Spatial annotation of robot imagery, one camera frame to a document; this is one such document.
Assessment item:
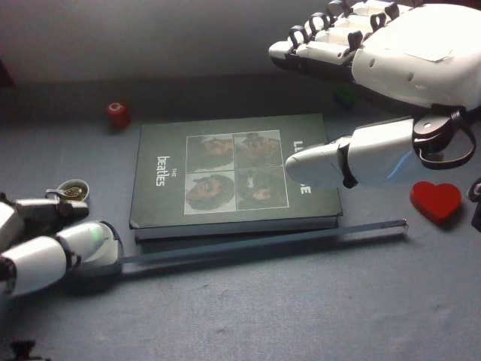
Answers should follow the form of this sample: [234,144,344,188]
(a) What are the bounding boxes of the black Beatles book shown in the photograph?
[128,112,343,244]

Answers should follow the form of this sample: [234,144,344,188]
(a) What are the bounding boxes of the red cube block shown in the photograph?
[105,101,132,131]

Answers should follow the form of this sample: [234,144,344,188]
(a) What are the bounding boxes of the small green toy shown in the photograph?
[333,84,356,110]

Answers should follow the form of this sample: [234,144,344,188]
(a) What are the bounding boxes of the grey tape measure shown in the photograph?
[74,218,410,278]

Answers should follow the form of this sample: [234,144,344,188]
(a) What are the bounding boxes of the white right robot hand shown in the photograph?
[268,0,481,190]

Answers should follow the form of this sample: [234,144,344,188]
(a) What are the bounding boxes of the red heart block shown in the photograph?
[409,181,462,226]

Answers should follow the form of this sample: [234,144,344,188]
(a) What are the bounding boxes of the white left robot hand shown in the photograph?
[0,191,123,299]

